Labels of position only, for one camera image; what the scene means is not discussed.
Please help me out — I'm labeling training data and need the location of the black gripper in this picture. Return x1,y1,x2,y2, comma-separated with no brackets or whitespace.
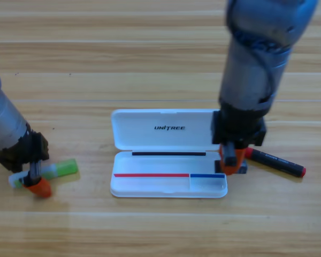
0,130,53,199
211,101,268,176

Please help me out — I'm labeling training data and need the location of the black eraser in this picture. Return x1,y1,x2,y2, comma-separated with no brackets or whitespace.
214,160,249,175

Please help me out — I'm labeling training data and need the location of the green highlighter pen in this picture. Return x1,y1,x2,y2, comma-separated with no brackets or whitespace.
7,158,79,190

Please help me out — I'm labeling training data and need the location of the red and black marker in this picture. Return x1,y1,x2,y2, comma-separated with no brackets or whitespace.
244,147,307,178

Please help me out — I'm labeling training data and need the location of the white plastic pencil case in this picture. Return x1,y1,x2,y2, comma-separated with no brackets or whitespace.
110,108,228,199

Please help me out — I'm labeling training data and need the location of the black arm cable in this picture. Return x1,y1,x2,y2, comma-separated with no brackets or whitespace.
226,0,278,100

